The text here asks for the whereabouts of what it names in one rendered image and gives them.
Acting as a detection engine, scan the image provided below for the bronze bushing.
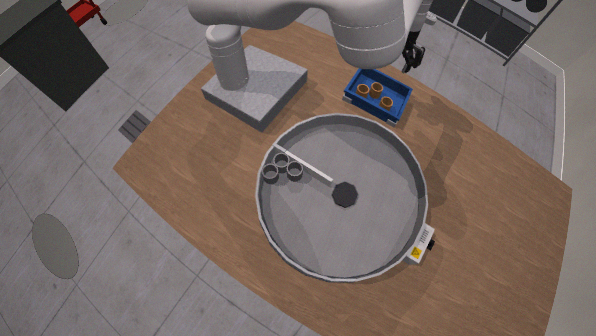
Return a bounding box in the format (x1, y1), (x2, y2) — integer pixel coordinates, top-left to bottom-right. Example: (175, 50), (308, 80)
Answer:
(379, 97), (393, 111)
(356, 84), (369, 98)
(369, 82), (383, 99)

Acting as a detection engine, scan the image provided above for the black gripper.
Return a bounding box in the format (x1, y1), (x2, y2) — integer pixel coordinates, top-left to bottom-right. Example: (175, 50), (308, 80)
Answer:
(402, 30), (425, 74)

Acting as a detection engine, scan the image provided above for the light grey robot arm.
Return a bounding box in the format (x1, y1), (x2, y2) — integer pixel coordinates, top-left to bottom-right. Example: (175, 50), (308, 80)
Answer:
(187, 0), (437, 91)

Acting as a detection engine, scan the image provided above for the grey round turntable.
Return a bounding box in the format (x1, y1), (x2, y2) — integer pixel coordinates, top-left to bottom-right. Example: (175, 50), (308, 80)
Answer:
(255, 113), (435, 283)

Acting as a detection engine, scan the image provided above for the grey metal ring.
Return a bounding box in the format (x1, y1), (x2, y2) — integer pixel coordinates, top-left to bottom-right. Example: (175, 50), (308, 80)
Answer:
(287, 161), (303, 182)
(262, 163), (279, 184)
(273, 153), (290, 174)

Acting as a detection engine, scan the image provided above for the blue open crate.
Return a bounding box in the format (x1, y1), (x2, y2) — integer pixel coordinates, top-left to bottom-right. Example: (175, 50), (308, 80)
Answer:
(343, 69), (412, 127)

